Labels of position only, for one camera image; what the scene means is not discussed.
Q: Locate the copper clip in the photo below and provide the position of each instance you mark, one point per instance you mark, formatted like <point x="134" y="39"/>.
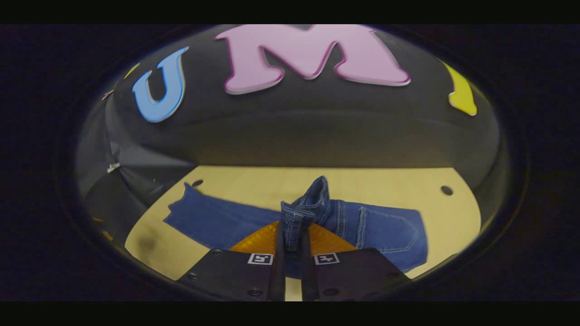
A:
<point x="107" y="94"/>

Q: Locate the blue jeans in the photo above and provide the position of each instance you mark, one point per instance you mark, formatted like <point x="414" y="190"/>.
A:
<point x="389" y="231"/>

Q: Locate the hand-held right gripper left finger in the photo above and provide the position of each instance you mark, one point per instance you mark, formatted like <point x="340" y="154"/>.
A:
<point x="277" y="280"/>

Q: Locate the white clip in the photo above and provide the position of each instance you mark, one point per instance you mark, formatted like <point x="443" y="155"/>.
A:
<point x="113" y="167"/>

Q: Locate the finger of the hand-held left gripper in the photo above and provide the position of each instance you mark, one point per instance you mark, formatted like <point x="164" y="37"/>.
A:
<point x="107" y="235"/>

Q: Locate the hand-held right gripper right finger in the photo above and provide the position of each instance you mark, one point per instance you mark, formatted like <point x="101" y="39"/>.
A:
<point x="309" y="280"/>

